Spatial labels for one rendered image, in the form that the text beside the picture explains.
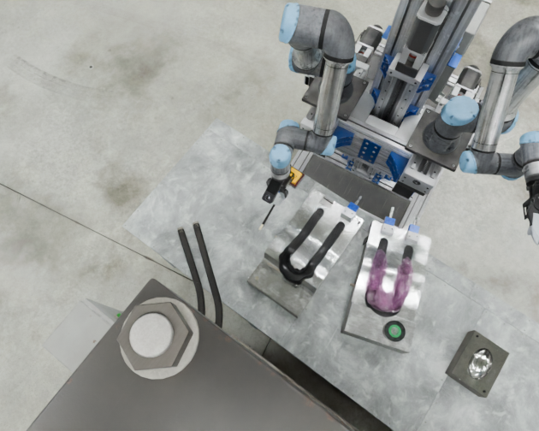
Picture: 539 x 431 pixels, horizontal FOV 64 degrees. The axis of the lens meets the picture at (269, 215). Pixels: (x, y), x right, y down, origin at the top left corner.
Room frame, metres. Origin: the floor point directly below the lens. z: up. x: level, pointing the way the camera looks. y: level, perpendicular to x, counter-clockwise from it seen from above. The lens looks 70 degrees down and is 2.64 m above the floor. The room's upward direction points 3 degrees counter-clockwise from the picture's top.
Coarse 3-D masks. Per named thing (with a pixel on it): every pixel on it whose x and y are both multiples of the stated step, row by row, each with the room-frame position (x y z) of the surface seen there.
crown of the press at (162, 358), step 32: (160, 288) 0.12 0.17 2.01; (128, 320) 0.07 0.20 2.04; (160, 320) 0.07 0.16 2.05; (192, 320) 0.07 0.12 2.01; (96, 352) 0.03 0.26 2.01; (128, 352) 0.03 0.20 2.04; (160, 352) 0.03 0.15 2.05; (192, 352) 0.03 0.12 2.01; (224, 352) 0.02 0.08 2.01; (64, 384) -0.01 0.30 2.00; (96, 384) -0.01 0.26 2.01; (128, 384) -0.01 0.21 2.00; (160, 384) -0.01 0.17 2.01; (192, 384) -0.02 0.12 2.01; (224, 384) -0.02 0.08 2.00; (256, 384) -0.02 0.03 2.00; (288, 384) -0.02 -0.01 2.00; (64, 416) -0.05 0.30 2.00; (96, 416) -0.05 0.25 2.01; (128, 416) -0.05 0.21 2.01; (160, 416) -0.06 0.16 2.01; (192, 416) -0.06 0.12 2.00; (224, 416) -0.06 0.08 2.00; (256, 416) -0.06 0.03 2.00; (288, 416) -0.06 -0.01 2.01; (320, 416) -0.07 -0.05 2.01
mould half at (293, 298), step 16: (320, 192) 0.71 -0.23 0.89; (304, 208) 0.65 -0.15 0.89; (336, 208) 0.64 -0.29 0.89; (288, 224) 0.58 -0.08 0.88; (304, 224) 0.57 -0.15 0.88; (320, 224) 0.57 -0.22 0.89; (352, 224) 0.56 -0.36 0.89; (288, 240) 0.50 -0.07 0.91; (320, 240) 0.50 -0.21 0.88; (336, 240) 0.49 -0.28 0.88; (272, 256) 0.43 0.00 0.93; (304, 256) 0.42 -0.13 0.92; (336, 256) 0.43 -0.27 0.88; (256, 272) 0.38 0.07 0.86; (272, 272) 0.38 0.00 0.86; (320, 272) 0.35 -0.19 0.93; (256, 288) 0.32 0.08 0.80; (272, 288) 0.31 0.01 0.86; (288, 288) 0.30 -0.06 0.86; (304, 288) 0.30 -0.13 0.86; (288, 304) 0.24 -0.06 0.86; (304, 304) 0.23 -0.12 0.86
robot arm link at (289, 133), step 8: (288, 120) 0.85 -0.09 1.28; (280, 128) 0.82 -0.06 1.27; (288, 128) 0.81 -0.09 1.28; (296, 128) 0.81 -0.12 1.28; (280, 136) 0.78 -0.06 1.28; (288, 136) 0.78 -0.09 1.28; (296, 136) 0.78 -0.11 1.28; (304, 136) 0.78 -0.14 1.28; (288, 144) 0.75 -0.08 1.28; (296, 144) 0.76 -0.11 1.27; (304, 144) 0.75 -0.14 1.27
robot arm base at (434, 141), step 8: (432, 128) 0.88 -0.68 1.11; (424, 136) 0.87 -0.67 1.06; (432, 136) 0.85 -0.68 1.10; (440, 136) 0.83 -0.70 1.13; (424, 144) 0.85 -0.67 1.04; (432, 144) 0.83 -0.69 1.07; (440, 144) 0.81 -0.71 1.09; (448, 144) 0.81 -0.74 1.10; (456, 144) 0.81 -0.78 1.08; (440, 152) 0.80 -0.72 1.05; (448, 152) 0.80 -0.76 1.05
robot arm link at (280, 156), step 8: (280, 144) 0.75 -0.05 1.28; (272, 152) 0.71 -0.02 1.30; (280, 152) 0.71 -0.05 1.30; (288, 152) 0.70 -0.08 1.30; (272, 160) 0.68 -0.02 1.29; (280, 160) 0.68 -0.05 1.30; (288, 160) 0.68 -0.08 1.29; (272, 168) 0.68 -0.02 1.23; (280, 168) 0.67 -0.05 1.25; (288, 168) 0.68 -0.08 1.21
